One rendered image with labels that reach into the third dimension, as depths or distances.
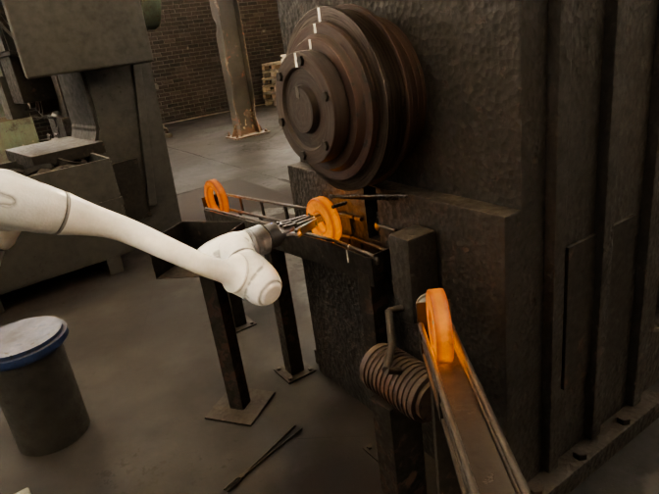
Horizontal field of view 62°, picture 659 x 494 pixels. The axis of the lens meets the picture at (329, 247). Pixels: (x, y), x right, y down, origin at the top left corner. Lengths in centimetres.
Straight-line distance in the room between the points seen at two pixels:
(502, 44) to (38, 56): 303
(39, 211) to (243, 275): 48
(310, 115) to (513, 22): 51
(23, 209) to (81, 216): 12
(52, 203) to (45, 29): 261
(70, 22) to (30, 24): 22
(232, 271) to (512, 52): 81
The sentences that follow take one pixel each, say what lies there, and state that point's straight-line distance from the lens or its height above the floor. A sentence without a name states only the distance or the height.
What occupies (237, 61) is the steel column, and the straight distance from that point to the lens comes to 850.
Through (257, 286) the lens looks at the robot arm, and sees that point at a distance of 139.
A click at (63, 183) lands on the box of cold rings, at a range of 366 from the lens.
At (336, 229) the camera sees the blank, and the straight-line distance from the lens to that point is 166.
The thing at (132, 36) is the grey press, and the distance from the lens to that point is 401.
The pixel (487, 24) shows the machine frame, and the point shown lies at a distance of 127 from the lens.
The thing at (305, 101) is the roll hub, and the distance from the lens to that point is 140.
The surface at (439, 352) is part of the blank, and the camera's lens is 110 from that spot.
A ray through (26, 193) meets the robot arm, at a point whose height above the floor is 106.
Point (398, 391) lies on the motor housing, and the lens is 133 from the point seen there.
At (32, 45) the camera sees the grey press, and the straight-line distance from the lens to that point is 381.
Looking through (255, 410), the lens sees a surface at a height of 1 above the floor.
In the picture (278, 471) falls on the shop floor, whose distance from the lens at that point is 191.
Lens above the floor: 129
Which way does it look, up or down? 21 degrees down
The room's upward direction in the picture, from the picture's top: 8 degrees counter-clockwise
